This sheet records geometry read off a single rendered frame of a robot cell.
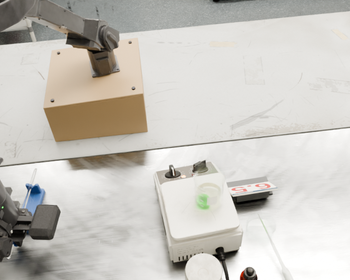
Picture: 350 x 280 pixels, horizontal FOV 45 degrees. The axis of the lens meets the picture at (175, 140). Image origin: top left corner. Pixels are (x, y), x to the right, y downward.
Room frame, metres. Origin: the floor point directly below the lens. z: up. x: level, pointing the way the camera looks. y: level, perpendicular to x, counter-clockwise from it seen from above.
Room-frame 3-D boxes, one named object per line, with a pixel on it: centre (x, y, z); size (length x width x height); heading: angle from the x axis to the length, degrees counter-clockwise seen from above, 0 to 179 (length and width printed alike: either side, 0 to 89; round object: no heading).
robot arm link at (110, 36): (0.79, 0.16, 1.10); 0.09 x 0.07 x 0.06; 69
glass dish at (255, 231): (0.41, -0.15, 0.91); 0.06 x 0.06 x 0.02
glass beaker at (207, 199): (0.42, -0.05, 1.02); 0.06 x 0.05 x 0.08; 35
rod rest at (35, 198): (0.48, 0.30, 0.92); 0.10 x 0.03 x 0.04; 174
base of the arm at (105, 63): (0.79, 0.15, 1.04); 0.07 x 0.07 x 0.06; 12
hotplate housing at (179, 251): (0.44, -0.03, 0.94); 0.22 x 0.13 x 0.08; 9
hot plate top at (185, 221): (0.42, -0.04, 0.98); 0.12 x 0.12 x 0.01; 9
